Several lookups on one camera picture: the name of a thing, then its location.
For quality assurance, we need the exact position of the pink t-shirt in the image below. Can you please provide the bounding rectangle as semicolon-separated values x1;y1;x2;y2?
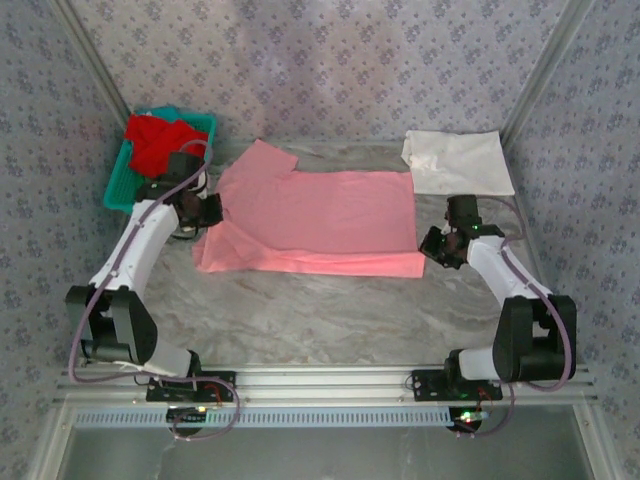
192;138;426;279

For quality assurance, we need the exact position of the red t-shirt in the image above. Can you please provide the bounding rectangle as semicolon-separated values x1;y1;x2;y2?
123;113;210;179

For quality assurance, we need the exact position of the teal plastic basket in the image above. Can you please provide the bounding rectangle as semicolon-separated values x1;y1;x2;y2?
103;107;218;211

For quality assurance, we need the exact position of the white folded t-shirt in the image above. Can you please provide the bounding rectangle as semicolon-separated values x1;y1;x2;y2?
401;129;516;197

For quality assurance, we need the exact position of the black controller board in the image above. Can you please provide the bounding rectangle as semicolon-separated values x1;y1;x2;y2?
447;407;489;435
166;405;209;436

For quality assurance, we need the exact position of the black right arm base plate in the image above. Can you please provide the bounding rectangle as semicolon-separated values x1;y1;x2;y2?
411;368;504;404

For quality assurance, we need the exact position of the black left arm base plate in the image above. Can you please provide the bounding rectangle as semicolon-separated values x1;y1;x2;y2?
145;369;237;404

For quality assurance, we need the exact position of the aluminium corner post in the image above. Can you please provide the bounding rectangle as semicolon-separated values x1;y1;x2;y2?
52;0;135;119
499;0;599;146

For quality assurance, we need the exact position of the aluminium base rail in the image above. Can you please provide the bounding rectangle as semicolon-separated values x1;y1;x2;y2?
54;364;599;404

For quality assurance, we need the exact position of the grey slotted cable duct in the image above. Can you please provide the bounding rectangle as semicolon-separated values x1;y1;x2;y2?
72;404;464;430

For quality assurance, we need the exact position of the aluminium frame leg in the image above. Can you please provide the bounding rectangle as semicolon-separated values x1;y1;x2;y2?
27;402;76;480
572;402;611;480

